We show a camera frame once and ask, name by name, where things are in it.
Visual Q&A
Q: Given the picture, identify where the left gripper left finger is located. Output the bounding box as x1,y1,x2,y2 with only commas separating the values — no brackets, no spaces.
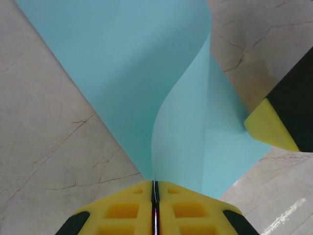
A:
55,180,156,235

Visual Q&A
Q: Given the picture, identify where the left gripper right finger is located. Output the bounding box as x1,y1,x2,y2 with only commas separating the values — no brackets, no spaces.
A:
157,181,260,235

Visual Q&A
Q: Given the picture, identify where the teal cloth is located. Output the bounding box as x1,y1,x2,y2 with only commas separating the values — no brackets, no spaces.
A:
14,0,274,200

